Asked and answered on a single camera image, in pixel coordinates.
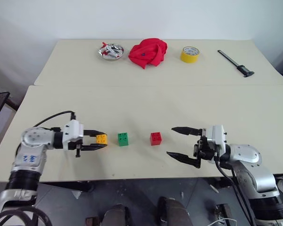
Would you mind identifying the dark boxy shape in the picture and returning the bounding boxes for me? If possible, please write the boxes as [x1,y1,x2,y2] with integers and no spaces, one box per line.
[215,203,237,226]

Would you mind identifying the red studded cube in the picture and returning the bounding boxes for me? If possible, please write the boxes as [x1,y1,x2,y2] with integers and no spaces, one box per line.
[150,131,163,146]

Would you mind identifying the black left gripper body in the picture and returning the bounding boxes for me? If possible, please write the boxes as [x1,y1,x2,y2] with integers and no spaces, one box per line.
[71,137,85,158]

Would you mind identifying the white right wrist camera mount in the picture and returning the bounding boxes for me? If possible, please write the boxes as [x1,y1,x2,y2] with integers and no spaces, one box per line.
[206,124,227,152]

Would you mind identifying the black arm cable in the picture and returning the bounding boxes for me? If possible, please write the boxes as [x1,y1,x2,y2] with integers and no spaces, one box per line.
[34,111,76,128]
[214,158,259,226]

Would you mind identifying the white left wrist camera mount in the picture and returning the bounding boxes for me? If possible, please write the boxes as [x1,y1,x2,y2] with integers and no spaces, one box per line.
[62,119,85,152]

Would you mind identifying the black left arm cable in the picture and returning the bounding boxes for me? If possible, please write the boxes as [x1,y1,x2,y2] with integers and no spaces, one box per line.
[34,111,76,128]

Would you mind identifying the red and white small parts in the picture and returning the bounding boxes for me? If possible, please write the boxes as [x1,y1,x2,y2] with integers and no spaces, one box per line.
[101,41,121,58]

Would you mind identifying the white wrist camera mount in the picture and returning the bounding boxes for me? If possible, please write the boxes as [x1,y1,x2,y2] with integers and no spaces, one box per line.
[62,119,85,152]
[206,124,227,152]

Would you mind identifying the shiny metal bowl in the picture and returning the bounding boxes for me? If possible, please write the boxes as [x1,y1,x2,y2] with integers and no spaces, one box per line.
[96,42,125,62]

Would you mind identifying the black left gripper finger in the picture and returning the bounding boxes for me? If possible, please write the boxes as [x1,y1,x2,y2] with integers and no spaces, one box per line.
[83,129,107,138]
[81,144,108,152]

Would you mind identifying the crumpled red cloth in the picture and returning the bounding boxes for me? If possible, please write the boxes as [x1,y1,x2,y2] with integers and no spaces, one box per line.
[128,38,169,70]

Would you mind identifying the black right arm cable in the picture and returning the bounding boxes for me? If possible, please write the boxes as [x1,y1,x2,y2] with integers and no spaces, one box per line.
[214,158,259,226]

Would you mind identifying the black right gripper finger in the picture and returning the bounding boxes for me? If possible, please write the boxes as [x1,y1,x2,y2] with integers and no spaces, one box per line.
[166,151,202,169]
[171,126,203,137]

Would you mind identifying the yellow tape roll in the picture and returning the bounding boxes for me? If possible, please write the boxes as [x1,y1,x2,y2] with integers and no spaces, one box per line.
[180,46,201,64]

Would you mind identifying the green studded cube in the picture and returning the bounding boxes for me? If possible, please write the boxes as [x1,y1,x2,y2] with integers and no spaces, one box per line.
[117,132,130,147]

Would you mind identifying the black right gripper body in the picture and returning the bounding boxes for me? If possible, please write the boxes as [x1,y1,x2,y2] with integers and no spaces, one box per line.
[193,128,217,164]

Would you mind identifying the thin white cable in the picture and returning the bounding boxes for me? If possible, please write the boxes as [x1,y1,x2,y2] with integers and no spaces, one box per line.
[211,218,239,226]

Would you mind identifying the black digital caliper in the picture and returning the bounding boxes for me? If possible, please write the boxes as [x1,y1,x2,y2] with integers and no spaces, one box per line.
[217,49,255,78]

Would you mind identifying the yellow studded cube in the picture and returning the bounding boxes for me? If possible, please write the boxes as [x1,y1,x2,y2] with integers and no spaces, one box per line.
[95,133,108,145]

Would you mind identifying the black looped cable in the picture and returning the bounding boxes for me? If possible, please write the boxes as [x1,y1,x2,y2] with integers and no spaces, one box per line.
[0,206,53,226]

